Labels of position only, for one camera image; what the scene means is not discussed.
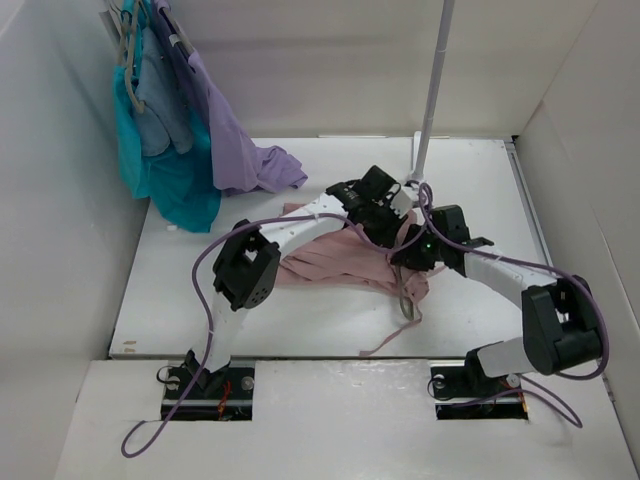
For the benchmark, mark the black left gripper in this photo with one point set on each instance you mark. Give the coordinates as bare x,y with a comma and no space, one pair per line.
390,234

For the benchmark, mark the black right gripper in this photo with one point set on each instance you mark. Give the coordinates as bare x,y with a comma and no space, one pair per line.
412,259

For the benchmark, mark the pink trousers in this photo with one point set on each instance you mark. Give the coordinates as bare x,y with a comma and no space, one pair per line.
342,258

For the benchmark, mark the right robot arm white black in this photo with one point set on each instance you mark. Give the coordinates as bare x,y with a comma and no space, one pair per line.
562,326

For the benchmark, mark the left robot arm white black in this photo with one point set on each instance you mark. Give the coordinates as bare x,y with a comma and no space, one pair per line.
238,272

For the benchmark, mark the grey hanger with clothes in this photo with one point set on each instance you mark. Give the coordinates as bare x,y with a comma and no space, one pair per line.
133,18

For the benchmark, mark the white rack pole with base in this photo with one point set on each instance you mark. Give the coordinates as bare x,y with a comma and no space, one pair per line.
417,174

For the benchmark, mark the lilac hanging garment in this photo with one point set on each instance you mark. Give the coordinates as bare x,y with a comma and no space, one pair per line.
239,165

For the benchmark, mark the teal hanging garment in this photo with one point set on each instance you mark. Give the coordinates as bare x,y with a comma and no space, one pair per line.
180,186

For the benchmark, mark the blue grey hanging garment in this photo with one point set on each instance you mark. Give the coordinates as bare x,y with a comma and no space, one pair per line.
165,121

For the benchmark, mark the white left rack pole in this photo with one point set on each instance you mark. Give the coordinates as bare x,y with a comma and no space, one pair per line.
112,25

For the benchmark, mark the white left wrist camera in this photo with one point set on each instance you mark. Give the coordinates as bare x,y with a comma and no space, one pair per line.
404,200

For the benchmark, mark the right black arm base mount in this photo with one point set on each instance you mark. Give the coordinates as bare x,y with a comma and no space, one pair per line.
459,397

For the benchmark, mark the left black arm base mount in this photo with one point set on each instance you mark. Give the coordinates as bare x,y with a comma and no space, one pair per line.
232,400

